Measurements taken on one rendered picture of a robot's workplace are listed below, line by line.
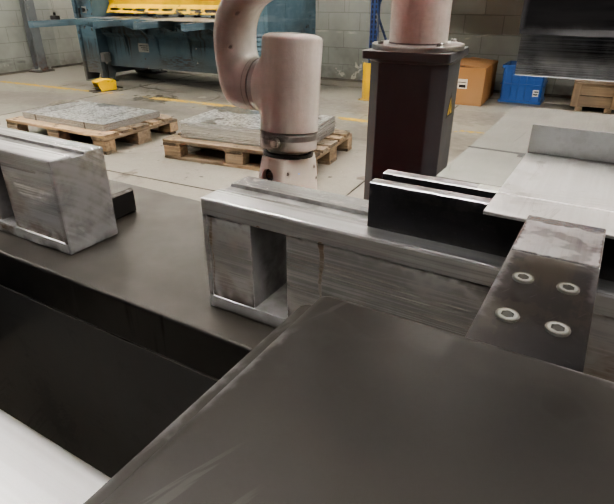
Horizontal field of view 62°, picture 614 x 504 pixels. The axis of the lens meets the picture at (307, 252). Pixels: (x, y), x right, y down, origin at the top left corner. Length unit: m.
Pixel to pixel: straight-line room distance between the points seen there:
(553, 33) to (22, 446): 0.27
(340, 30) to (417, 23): 6.41
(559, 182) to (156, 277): 0.33
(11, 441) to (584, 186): 0.31
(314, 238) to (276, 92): 0.41
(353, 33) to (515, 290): 7.27
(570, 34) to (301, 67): 0.48
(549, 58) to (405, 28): 0.83
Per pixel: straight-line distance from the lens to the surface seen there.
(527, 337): 0.18
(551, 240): 0.26
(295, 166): 0.75
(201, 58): 6.94
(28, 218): 0.59
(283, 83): 0.72
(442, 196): 0.31
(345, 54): 7.50
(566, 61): 0.30
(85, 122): 4.49
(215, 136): 3.85
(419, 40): 1.11
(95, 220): 0.56
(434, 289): 0.32
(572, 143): 0.40
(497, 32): 6.96
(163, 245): 0.54
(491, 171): 0.36
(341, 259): 0.33
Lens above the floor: 1.10
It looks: 27 degrees down
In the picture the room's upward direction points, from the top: straight up
